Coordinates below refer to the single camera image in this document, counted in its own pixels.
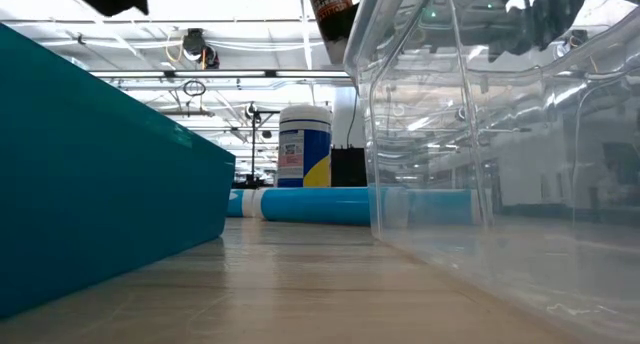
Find Lysol wipes canister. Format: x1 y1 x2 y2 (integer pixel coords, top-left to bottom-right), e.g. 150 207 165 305
276 104 333 189

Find black light stand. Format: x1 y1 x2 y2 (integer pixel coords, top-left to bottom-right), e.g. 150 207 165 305
243 102 281 188

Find teal plastic bin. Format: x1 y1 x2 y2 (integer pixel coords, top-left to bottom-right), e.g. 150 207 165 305
0 22 237 321

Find clear plastic container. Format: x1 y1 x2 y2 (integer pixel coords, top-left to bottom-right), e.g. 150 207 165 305
343 0 640 344

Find overhead camera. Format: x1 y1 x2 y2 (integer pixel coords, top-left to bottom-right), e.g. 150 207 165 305
181 27 222 71

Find black aluminium table frame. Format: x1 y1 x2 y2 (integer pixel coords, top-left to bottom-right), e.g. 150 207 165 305
88 69 352 81

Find hanging black cable loop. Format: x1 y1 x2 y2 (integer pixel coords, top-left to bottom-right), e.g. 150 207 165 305
182 78 208 99

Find black power cable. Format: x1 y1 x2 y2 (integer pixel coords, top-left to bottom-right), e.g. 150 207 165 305
348 88 360 149

